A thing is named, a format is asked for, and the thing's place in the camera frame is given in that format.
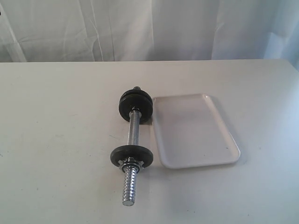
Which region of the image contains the black weight plate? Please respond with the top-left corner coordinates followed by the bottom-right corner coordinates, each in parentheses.
top-left (110, 145), bottom-right (153, 168)
top-left (120, 89), bottom-right (152, 101)

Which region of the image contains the chrome threaded dumbbell bar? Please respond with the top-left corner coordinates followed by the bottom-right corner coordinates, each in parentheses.
top-left (121, 86), bottom-right (142, 206)

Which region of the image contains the black weight plate far end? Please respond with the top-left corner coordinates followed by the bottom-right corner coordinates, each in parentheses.
top-left (119, 95), bottom-right (153, 124)

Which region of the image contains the white rectangular plastic tray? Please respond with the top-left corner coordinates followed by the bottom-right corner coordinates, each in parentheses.
top-left (152, 93), bottom-right (241, 169)

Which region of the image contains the chrome spin-lock collar nut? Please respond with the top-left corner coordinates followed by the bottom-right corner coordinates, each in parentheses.
top-left (118, 157), bottom-right (144, 174)

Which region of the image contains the white curtain backdrop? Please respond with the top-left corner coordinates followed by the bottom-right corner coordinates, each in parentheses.
top-left (0, 0), bottom-right (299, 67)

